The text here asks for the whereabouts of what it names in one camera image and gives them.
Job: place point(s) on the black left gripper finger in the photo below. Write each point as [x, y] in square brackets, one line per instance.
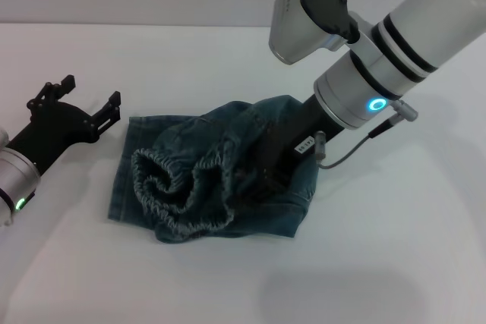
[106, 113]
[53, 90]

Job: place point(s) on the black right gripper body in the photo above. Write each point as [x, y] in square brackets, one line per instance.
[296, 138]

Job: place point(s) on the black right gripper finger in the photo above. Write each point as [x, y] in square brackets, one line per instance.
[264, 185]

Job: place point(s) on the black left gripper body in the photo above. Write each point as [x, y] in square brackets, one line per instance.
[57, 126]

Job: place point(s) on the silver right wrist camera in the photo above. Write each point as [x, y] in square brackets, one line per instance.
[296, 16]

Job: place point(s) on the blue denim shorts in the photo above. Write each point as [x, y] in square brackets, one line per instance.
[182, 138]

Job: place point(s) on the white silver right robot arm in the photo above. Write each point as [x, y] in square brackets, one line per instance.
[417, 28]

